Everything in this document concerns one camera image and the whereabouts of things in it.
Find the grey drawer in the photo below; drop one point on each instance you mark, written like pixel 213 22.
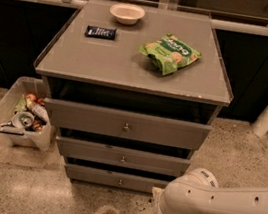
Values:
pixel 114 179
pixel 123 157
pixel 126 124

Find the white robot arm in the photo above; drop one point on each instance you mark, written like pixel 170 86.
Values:
pixel 198 192

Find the grey bottom drawer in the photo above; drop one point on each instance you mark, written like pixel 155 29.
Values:
pixel 114 179

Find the grey drawer cabinet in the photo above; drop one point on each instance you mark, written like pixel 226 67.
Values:
pixel 114 74

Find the grey top drawer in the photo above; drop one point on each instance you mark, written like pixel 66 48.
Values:
pixel 126 124

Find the plastic bottle in bin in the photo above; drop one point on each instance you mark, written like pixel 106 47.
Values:
pixel 37 109

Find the crushed metal can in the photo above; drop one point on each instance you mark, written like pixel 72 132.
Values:
pixel 22 120

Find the green chip bag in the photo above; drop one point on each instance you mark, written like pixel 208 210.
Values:
pixel 169 54

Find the clear plastic bin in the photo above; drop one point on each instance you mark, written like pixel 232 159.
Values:
pixel 40 133

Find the red apple in bin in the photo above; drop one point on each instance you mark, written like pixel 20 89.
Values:
pixel 31 97

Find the dark blue snack bar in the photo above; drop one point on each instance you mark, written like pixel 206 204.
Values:
pixel 100 32

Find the white paper bowl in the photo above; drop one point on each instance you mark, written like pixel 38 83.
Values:
pixel 127 14

